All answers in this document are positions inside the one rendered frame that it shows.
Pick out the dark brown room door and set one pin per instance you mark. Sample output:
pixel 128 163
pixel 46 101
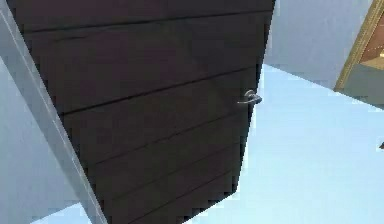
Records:
pixel 150 100

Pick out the gold framed wall picture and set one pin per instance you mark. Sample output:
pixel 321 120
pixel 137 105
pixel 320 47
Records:
pixel 366 63

